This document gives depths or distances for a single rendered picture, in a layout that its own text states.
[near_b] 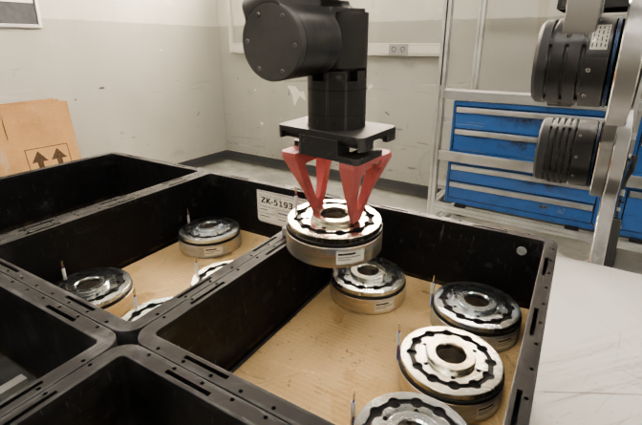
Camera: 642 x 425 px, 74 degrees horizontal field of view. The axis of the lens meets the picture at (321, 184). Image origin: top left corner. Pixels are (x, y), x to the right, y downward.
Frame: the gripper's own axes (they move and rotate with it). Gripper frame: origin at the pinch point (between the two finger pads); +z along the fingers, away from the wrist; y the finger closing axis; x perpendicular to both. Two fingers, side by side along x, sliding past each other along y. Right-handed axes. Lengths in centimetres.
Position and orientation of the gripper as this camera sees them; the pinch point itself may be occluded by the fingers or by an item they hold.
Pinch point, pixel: (335, 208)
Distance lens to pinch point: 45.9
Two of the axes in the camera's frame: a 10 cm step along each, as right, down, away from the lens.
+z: 0.1, 9.4, 3.5
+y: 7.9, 2.1, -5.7
